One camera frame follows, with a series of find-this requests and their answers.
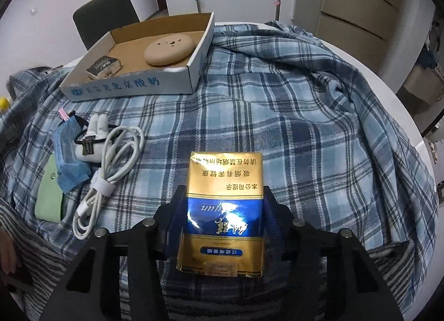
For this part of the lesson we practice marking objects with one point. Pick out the beige round pad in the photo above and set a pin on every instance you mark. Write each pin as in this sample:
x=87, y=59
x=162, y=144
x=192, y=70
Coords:
x=168, y=50

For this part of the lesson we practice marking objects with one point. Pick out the blue plaid cloth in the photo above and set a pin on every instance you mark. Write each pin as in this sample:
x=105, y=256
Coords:
x=277, y=127

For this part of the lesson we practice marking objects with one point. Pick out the blue face mask packet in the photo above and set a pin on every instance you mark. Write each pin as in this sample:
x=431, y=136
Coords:
x=69, y=165

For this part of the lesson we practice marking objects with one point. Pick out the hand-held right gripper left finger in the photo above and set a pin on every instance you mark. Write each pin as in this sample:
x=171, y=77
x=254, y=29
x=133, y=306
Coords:
x=173, y=231

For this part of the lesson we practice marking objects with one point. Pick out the beige cardboard carton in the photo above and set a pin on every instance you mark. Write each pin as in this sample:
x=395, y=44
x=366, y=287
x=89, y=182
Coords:
x=421, y=82

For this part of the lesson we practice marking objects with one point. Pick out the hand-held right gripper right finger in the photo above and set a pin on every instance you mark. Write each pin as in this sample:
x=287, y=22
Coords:
x=272, y=224

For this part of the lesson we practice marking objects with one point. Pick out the blue clothing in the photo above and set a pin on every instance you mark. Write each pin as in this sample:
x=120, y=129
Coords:
x=430, y=50

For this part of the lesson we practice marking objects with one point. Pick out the gold blue cigarette pack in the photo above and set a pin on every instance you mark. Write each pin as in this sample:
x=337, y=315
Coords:
x=222, y=203

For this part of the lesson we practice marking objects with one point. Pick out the grey striped cloth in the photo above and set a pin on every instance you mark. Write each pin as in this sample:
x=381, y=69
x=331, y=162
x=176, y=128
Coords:
x=41, y=255

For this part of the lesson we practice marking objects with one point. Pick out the light green pouch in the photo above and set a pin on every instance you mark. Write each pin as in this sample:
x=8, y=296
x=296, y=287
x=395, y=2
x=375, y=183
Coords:
x=48, y=196

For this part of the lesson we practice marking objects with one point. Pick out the person's left hand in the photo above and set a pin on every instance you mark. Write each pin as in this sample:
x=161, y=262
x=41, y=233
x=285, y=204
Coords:
x=7, y=255

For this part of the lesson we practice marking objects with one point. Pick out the gold refrigerator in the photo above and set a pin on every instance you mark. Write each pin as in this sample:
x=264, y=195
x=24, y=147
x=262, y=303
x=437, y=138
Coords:
x=357, y=5

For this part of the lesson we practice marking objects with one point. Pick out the dark grey chair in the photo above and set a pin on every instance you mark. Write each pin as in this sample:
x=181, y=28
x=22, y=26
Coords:
x=104, y=12

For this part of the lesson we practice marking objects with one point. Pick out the white cardboard tray box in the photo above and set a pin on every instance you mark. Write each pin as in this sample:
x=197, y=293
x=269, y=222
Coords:
x=138, y=82

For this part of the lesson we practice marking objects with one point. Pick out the small dark cigarette pack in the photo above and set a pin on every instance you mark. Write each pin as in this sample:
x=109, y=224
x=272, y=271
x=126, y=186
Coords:
x=103, y=66

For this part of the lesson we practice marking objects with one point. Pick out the small pink clip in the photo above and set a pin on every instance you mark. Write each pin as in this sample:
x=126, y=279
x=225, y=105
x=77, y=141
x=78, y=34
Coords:
x=63, y=115

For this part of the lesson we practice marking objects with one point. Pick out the yellow packet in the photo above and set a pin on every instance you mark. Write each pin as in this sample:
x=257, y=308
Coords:
x=3, y=104

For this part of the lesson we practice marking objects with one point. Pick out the white plush rabbit charm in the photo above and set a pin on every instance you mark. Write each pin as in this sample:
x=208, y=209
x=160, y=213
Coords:
x=94, y=134

